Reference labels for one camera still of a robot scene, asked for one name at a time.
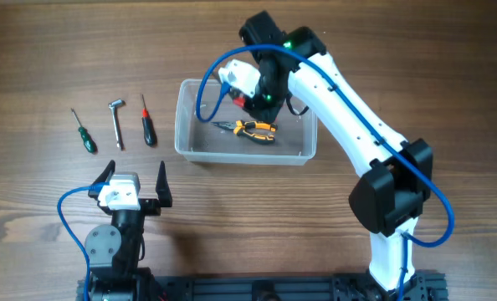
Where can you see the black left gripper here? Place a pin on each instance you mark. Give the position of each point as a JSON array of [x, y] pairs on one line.
[[153, 206]]

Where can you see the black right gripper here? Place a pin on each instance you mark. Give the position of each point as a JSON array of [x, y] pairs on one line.
[[268, 112]]

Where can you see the orange black needle-nose pliers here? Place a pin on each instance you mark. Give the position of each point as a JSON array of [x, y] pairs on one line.
[[257, 131]]

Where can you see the black red handled screwdriver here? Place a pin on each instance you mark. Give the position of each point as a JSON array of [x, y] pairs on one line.
[[148, 129]]

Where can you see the green handled screwdriver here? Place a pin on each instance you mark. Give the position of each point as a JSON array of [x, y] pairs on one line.
[[88, 142]]

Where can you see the silver L-shaped socket wrench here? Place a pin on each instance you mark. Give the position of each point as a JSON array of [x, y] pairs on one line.
[[113, 106]]

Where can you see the red handled snips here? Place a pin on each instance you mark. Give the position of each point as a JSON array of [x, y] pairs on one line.
[[239, 101]]

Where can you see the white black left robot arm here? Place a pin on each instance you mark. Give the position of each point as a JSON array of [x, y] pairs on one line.
[[114, 250]]

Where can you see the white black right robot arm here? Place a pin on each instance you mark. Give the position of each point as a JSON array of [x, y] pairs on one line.
[[394, 173]]

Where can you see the clear plastic container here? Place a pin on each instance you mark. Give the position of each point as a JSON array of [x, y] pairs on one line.
[[296, 137]]

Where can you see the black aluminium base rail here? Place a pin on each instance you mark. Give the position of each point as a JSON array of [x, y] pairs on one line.
[[338, 287]]

